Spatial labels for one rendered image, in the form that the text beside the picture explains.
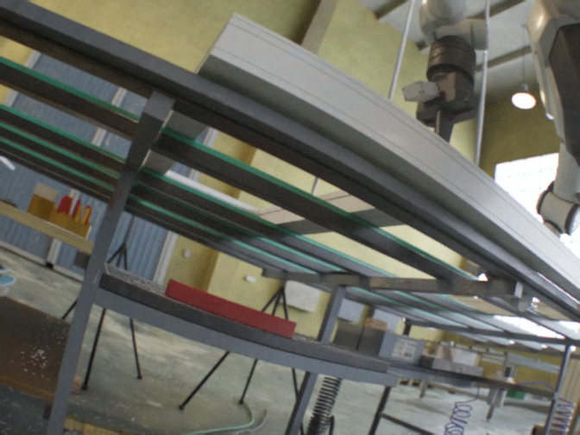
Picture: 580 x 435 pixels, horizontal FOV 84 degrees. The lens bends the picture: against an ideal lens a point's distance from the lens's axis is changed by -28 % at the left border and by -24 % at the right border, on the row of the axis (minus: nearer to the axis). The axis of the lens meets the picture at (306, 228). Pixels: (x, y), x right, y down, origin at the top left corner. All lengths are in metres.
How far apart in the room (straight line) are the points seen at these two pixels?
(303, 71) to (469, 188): 0.31
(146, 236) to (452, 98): 6.54
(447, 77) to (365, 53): 9.35
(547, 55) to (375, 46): 9.67
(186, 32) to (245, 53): 7.77
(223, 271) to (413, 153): 6.42
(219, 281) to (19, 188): 3.90
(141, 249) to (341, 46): 6.16
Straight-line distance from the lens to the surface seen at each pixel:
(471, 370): 1.90
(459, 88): 0.66
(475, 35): 0.77
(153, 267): 6.98
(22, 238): 7.07
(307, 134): 0.52
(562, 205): 1.11
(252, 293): 7.53
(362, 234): 0.85
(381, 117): 0.55
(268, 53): 0.49
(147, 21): 8.25
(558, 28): 0.78
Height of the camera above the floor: 0.63
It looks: 13 degrees up
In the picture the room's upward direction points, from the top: 17 degrees clockwise
